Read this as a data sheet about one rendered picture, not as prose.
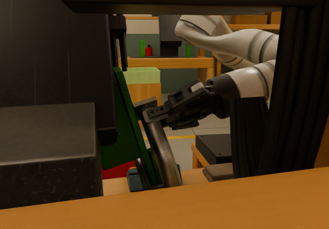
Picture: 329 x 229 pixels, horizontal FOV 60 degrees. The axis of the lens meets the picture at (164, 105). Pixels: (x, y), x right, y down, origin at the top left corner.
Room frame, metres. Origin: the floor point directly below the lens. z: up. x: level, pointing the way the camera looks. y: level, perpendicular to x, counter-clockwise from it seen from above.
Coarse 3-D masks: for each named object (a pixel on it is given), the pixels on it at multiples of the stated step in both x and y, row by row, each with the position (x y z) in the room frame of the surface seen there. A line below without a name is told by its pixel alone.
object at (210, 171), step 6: (210, 168) 0.78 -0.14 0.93; (216, 168) 0.78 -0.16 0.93; (222, 168) 0.78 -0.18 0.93; (228, 168) 0.78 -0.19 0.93; (204, 174) 0.79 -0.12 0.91; (210, 174) 0.76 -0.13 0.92; (216, 174) 0.75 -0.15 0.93; (222, 174) 0.75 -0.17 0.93; (228, 174) 0.75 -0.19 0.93; (210, 180) 0.74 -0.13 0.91; (216, 180) 0.74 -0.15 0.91; (222, 180) 0.74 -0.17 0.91
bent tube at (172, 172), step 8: (136, 104) 0.45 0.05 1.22; (144, 104) 0.45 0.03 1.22; (152, 104) 0.46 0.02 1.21; (136, 112) 0.46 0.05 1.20; (144, 128) 0.44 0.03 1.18; (152, 128) 0.43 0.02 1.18; (160, 128) 0.44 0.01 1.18; (152, 136) 0.43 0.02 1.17; (160, 136) 0.42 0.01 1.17; (152, 144) 0.42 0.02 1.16; (160, 144) 0.41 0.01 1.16; (168, 144) 0.42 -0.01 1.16; (152, 152) 0.42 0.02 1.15; (160, 152) 0.41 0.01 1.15; (168, 152) 0.41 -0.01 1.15; (160, 160) 0.40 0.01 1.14; (168, 160) 0.40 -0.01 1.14; (160, 168) 0.40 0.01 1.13; (168, 168) 0.40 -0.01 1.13; (176, 168) 0.41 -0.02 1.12; (168, 176) 0.40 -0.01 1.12; (176, 176) 0.40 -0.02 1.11; (168, 184) 0.40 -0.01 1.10; (176, 184) 0.40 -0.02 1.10
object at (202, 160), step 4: (192, 144) 1.17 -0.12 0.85; (192, 148) 1.17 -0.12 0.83; (196, 148) 1.12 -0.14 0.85; (196, 152) 1.11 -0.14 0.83; (196, 156) 1.11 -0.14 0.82; (200, 156) 1.06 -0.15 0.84; (200, 160) 1.06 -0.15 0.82; (204, 160) 1.02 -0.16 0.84; (204, 164) 1.01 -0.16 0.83; (208, 164) 0.97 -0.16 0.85
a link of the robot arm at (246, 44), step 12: (180, 24) 0.74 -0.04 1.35; (192, 24) 0.72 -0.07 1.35; (180, 36) 0.74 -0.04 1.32; (192, 36) 0.71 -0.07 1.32; (204, 36) 0.70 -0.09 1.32; (216, 36) 0.68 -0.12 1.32; (228, 36) 0.65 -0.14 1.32; (240, 36) 0.62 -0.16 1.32; (252, 36) 0.60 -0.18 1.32; (264, 36) 0.59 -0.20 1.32; (204, 48) 0.71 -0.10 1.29; (216, 48) 0.67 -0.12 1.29; (228, 48) 0.64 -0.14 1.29; (240, 48) 0.62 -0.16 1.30; (252, 48) 0.59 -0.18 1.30; (252, 60) 0.60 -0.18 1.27
